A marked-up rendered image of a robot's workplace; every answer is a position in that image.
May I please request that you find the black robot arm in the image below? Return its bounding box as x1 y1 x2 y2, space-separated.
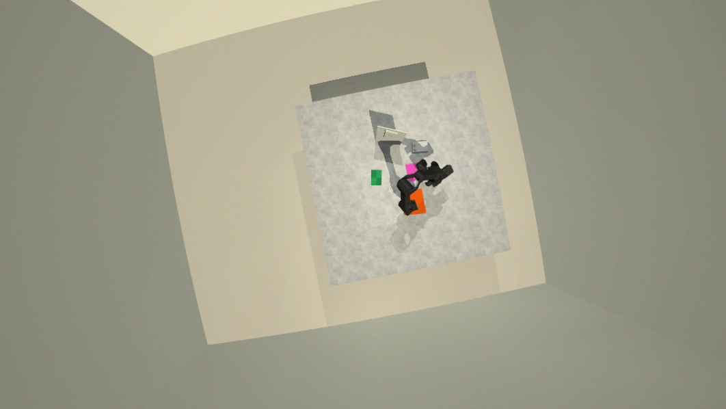
396 161 453 215

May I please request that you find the pink square marker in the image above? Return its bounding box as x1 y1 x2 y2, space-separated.
406 162 418 182

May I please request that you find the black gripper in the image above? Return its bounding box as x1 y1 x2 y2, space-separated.
416 159 431 187

